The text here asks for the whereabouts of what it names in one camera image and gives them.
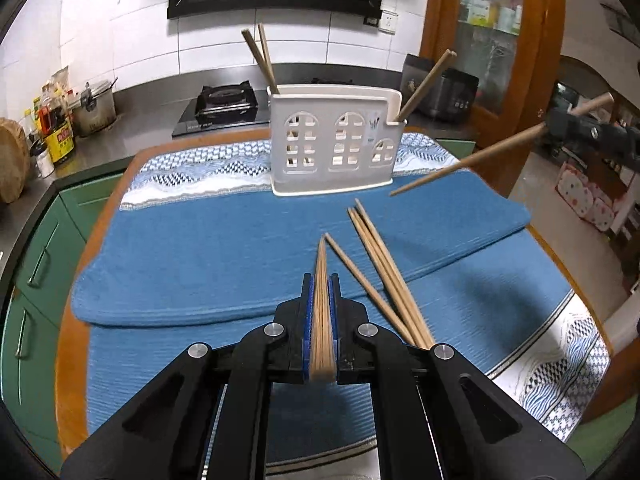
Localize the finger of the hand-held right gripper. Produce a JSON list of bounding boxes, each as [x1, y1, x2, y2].
[[544, 109, 640, 166]]

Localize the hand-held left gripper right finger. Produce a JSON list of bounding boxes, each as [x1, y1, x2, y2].
[[329, 274, 586, 480]]

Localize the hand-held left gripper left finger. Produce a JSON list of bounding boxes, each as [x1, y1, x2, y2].
[[60, 272, 316, 480]]

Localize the tan wooden chopstick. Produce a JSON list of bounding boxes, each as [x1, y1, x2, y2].
[[257, 22, 279, 93], [395, 49, 458, 123], [241, 28, 279, 95], [308, 239, 337, 385], [389, 92, 615, 197]]

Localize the pile of wooden chopsticks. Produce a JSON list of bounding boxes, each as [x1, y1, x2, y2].
[[324, 198, 437, 351]]

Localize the white plastic utensil holder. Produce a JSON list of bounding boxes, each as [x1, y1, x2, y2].
[[266, 85, 407, 197]]

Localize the polka dot play fence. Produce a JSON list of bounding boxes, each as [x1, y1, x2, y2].
[[555, 160, 621, 233]]

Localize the wooden glass-door cabinet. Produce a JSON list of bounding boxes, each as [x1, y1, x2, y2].
[[419, 0, 566, 201]]

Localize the blue woven patterned cloth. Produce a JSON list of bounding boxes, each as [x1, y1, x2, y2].
[[85, 227, 613, 480], [71, 132, 532, 329]]

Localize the black countertop appliance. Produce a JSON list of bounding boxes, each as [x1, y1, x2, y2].
[[402, 54, 480, 123]]

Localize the boxes on cabinet shelves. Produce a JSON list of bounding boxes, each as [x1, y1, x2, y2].
[[460, 0, 526, 36]]

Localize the black gas stove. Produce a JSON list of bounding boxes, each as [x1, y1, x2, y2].
[[171, 77, 351, 140]]

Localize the dark kitchen countertop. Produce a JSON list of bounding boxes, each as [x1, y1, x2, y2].
[[0, 62, 476, 291]]

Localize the patterned blue tablecloth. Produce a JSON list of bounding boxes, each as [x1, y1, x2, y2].
[[0, 140, 476, 441]]

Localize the yellow tin can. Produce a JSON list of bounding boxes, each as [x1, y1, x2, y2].
[[50, 127, 77, 165]]

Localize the steel pressure cooker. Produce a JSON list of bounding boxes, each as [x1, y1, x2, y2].
[[67, 77, 119, 137]]

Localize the white jar with black lid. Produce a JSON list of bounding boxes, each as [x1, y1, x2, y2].
[[31, 142, 55, 178]]

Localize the cluster of condiment bottles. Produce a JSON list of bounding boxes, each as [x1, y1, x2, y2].
[[22, 67, 76, 136]]

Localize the round wooden chopping block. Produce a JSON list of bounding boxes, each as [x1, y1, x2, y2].
[[0, 117, 32, 204]]

